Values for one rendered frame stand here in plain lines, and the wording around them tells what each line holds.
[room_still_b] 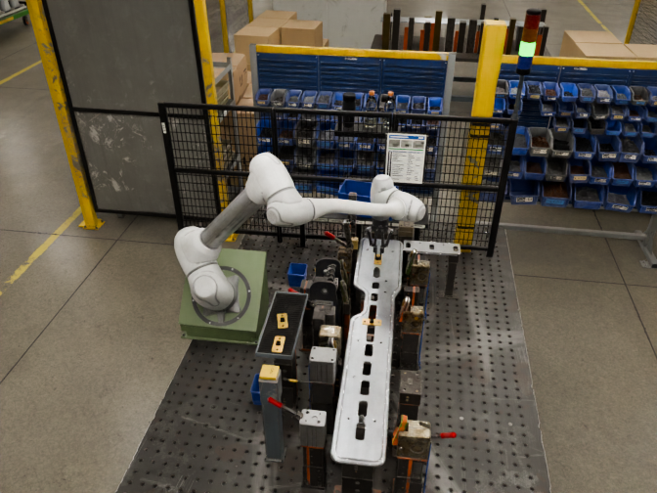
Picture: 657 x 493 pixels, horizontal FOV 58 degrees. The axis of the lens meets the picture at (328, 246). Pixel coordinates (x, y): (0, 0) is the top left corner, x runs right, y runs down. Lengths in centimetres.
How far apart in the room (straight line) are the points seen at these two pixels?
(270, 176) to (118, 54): 251
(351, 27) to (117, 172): 497
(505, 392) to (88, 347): 265
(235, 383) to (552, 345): 223
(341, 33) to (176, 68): 493
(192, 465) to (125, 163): 302
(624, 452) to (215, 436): 221
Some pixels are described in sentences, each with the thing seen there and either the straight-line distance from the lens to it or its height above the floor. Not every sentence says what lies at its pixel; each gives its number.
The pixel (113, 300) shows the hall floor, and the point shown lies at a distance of 455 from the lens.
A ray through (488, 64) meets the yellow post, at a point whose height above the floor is 181.
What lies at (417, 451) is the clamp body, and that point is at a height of 98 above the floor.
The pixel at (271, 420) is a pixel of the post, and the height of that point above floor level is 94.
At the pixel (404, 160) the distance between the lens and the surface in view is 328.
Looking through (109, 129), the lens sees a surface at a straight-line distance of 494.
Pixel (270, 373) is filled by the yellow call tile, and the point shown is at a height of 116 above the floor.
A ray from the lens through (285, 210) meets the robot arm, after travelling 229.
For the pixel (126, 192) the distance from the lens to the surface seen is 515.
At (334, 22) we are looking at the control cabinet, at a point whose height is 61.
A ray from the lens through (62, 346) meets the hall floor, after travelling 429.
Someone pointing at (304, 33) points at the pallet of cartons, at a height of 100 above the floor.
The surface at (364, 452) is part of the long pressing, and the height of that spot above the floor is 100.
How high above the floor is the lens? 269
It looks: 34 degrees down
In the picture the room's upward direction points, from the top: straight up
